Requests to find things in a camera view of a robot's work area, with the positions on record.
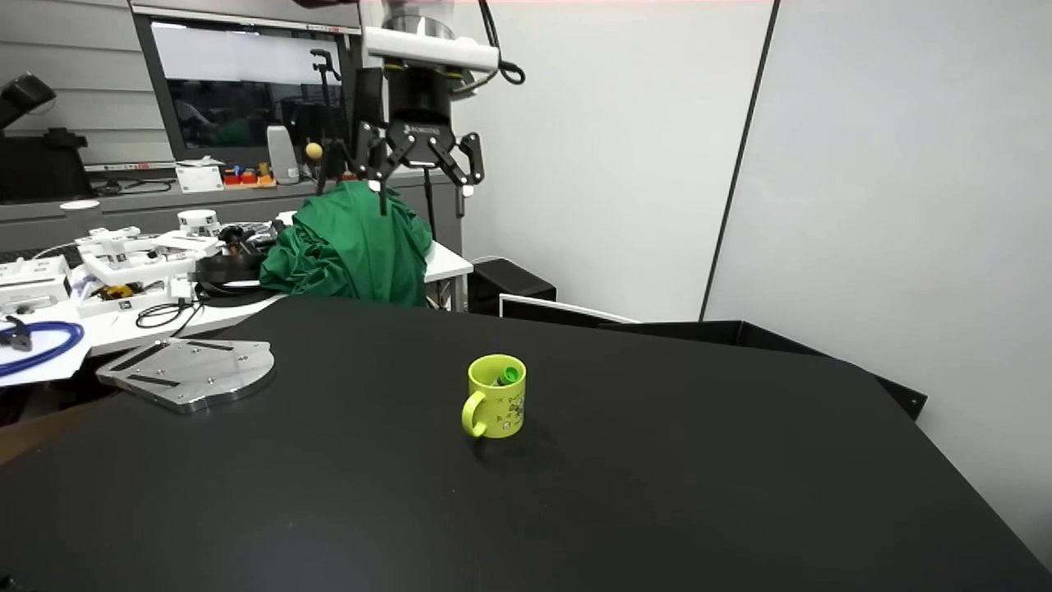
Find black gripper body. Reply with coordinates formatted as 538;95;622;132
377;67;454;150

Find yellow-green plastic cup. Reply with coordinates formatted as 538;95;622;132
456;351;533;444

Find green cloth pile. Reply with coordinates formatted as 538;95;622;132
257;177;439;311

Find white plastic bottle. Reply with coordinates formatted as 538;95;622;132
263;122;302;187

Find red orange small toys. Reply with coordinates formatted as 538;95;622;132
221;161;279;192

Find large dark framed window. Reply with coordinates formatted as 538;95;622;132
130;0;370;175

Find white side table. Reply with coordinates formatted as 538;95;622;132
0;210;477;387

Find small white box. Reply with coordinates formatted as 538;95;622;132
174;159;227;196

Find white plastic parts pile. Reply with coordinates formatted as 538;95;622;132
74;206;227;288

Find grey counter shelf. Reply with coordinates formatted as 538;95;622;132
0;175;364;264

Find silver metal mounting plate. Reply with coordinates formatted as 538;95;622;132
91;334;275;413

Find black office chair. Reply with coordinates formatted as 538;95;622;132
0;71;91;206

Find small white parts tray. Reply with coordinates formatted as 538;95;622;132
0;252;74;317

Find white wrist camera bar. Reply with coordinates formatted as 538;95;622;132
363;23;503;74

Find black camera tripod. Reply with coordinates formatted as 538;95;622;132
309;46;358;200

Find black coiled cable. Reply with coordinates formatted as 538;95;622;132
131;291;206;333

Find black wall corner strip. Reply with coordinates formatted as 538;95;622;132
697;0;786;325

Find blue hose loop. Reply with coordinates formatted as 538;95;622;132
0;317;89;383

